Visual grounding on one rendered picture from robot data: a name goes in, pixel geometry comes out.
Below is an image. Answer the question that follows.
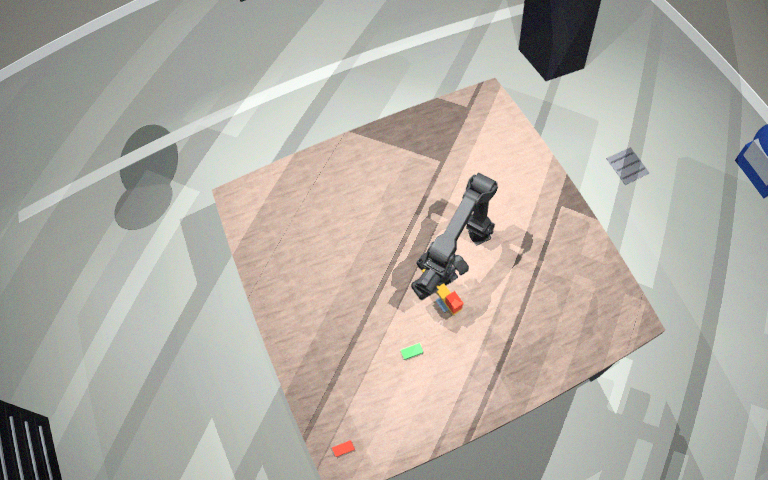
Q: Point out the green rectangular block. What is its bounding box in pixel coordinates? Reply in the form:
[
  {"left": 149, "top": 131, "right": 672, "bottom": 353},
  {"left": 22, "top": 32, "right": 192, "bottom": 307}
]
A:
[{"left": 401, "top": 343, "right": 423, "bottom": 360}]

